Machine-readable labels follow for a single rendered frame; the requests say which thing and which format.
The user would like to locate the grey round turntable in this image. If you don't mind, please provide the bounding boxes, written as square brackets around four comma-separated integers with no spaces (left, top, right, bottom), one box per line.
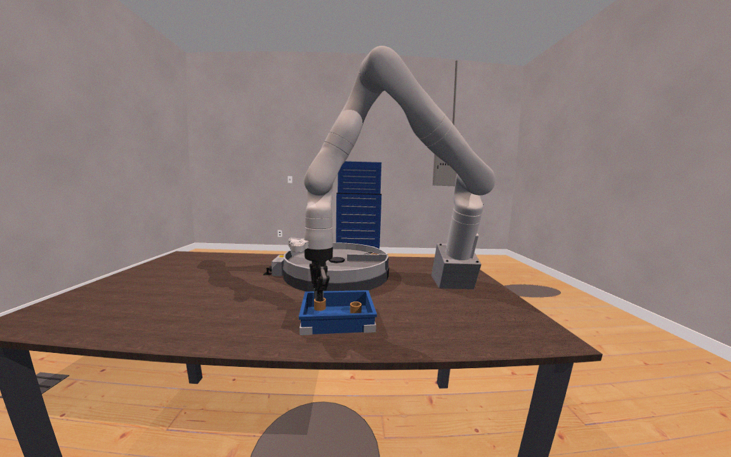
[264,242,389,291]

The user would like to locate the blue crate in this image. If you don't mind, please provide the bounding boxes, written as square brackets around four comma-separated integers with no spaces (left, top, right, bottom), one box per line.
[299,290,377,335]

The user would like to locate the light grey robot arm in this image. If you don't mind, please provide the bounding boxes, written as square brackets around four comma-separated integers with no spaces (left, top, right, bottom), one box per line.
[288,46,496,260]

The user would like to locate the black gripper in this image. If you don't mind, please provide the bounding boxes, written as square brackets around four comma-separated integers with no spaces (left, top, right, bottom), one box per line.
[305,247,333,301]

